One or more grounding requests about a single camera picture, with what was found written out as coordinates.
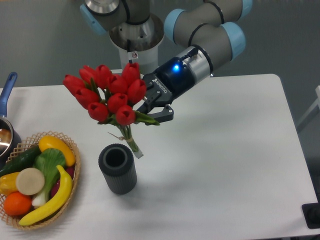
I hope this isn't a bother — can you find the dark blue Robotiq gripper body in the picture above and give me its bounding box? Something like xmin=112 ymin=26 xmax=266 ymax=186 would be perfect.
xmin=142 ymin=57 xmax=196 ymax=108

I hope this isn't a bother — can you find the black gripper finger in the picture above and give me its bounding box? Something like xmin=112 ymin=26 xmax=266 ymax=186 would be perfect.
xmin=136 ymin=102 xmax=174 ymax=123

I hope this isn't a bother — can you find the red tulip bouquet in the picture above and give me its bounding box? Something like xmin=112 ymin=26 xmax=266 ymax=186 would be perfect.
xmin=62 ymin=62 xmax=159 ymax=158

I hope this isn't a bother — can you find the dark grey ribbed vase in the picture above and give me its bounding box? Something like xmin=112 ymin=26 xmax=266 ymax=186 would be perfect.
xmin=98 ymin=143 xmax=137 ymax=195

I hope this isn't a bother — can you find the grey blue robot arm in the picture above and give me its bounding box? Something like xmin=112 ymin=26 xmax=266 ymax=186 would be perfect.
xmin=80 ymin=0 xmax=253 ymax=122

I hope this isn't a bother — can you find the purple red vegetable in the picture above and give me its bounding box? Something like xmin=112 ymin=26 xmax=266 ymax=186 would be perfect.
xmin=50 ymin=166 xmax=75 ymax=199

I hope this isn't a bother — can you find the yellow squash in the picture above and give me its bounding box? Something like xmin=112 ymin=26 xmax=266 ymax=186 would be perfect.
xmin=38 ymin=135 xmax=76 ymax=167

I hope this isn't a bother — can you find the yellow banana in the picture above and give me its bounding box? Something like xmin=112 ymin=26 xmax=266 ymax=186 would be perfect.
xmin=18 ymin=165 xmax=73 ymax=227

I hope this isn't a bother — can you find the green bok choy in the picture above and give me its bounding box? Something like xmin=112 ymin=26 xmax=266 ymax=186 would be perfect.
xmin=32 ymin=148 xmax=66 ymax=208

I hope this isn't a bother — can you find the green cucumber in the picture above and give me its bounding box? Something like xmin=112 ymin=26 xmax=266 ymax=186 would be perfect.
xmin=0 ymin=145 xmax=41 ymax=177

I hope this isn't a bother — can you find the beige round disc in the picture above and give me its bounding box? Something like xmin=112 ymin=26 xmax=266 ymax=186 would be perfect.
xmin=15 ymin=167 xmax=45 ymax=196

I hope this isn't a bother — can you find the yellow bell pepper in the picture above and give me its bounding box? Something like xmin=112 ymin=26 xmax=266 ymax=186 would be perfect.
xmin=0 ymin=172 xmax=20 ymax=196

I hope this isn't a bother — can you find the orange fruit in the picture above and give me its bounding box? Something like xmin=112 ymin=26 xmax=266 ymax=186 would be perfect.
xmin=3 ymin=191 xmax=32 ymax=216

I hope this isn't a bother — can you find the black box at edge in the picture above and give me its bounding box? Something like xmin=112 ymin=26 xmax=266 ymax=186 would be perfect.
xmin=301 ymin=202 xmax=320 ymax=229

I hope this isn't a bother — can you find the woven wicker basket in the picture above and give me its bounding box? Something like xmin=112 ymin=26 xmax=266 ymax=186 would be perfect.
xmin=0 ymin=131 xmax=81 ymax=230

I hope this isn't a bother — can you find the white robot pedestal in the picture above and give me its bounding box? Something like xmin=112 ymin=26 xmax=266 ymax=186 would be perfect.
xmin=109 ymin=13 xmax=164 ymax=75

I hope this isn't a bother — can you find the white frame at right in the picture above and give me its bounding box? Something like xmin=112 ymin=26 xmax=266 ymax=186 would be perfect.
xmin=296 ymin=85 xmax=320 ymax=133

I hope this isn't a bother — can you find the blue handled saucepan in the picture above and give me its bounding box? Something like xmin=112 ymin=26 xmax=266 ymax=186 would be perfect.
xmin=0 ymin=72 xmax=22 ymax=169

